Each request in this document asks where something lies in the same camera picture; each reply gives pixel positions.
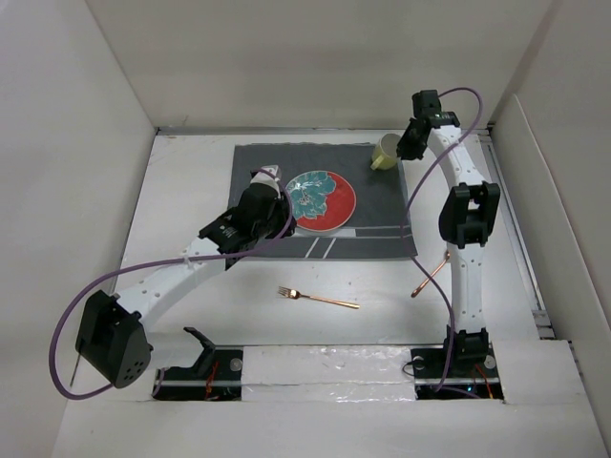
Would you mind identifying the yellow-green mug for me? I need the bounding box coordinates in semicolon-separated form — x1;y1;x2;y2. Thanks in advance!
370;134;401;171

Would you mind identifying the red and teal round plate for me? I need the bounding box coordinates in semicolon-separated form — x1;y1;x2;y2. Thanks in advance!
286;170;357;233

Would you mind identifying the grey striped cloth placemat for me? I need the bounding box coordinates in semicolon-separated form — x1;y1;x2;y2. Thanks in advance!
228;143;417;260

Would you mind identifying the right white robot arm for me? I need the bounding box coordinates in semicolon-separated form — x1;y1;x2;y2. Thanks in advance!
396;90;500;383

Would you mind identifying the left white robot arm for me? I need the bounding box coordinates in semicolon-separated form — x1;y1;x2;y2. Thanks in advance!
75;180;295;388

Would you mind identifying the copper fork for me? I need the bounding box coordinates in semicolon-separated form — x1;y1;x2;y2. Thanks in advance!
278;286;360;309

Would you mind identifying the copper spoon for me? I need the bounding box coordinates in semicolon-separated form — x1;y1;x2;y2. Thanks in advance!
411;250;451;298

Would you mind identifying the white foam front board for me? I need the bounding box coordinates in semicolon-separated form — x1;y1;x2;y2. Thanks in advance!
64;334;593;428

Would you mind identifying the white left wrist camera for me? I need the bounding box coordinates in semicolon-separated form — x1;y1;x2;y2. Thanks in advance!
250;165;282;191

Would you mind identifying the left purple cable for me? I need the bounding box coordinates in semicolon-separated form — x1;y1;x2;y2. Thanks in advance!
49;166;295;400

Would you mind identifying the purple cable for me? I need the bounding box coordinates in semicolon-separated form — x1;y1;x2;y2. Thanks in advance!
49;166;295;400
402;87;485;395

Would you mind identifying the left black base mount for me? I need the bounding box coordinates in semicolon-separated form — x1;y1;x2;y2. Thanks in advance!
151;326;244;402

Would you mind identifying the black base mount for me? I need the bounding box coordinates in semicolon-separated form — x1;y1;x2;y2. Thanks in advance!
151;326;244;402
402;346;504;401

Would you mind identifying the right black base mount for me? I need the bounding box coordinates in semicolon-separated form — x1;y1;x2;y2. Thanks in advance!
402;346;504;401

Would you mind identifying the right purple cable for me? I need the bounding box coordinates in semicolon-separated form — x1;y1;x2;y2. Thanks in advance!
402;87;485;395

